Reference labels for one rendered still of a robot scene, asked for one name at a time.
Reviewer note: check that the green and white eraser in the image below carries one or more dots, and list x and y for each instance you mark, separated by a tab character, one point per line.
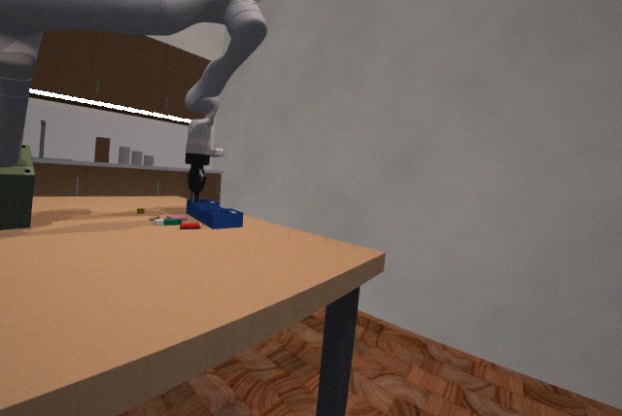
168	221

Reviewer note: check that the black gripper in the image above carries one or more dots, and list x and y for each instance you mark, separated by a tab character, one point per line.
197	161

